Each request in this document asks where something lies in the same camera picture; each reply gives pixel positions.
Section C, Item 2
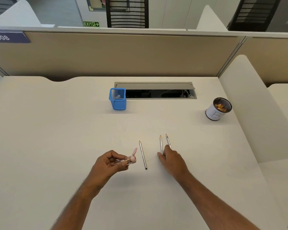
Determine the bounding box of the person's left hand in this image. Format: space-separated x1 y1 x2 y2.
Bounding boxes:
88 150 130 192

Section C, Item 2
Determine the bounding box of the person's right hand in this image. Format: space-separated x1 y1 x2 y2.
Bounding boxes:
157 145 190 181

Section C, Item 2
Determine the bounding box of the pink pencil sharpener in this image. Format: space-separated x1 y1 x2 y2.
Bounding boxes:
114 148 138 166

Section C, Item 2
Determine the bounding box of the person's left forearm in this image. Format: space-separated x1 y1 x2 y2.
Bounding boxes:
50 181 105 230

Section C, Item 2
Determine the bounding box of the person's right forearm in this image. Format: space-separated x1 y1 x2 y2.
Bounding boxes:
176 171 261 230

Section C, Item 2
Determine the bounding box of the blue mesh pen holder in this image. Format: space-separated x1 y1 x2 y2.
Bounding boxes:
109 88 127 111

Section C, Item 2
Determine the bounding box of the black mesh cup white label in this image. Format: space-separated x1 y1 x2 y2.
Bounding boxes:
205 97 233 122

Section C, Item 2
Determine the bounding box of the white side divider panel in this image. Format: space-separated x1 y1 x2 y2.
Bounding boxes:
218 54 288 164
0 0 56 28
196 5 228 32

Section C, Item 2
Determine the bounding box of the beige desk partition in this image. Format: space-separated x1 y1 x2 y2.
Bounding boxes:
218 36 288 87
0 26 247 82

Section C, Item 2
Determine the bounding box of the black mesh office chair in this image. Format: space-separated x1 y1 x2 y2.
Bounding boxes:
105 0 149 29
227 0 283 31
0 0 18 22

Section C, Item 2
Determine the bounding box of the blue number label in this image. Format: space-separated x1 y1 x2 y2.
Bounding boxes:
0 31 31 44

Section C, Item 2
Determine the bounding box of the grey desk cable tray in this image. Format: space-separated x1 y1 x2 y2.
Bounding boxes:
114 81 197 100

